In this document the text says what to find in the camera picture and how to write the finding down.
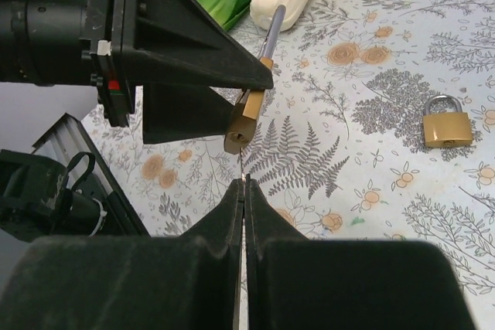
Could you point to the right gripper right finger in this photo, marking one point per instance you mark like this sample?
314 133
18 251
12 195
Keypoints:
298 283

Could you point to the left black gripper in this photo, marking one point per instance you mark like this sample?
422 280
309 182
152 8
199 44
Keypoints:
172 42

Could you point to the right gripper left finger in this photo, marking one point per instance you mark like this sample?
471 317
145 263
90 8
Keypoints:
191 281

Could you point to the large brass long-shackle padlock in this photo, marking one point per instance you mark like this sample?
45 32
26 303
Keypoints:
248 106

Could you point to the small metal key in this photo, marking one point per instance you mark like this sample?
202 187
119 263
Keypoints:
241 164

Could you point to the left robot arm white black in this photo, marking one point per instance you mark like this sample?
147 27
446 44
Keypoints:
40 44

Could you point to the floral table cloth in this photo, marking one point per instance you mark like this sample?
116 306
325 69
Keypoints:
339 150

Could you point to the small brass padlock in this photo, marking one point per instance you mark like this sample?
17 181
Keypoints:
450 129

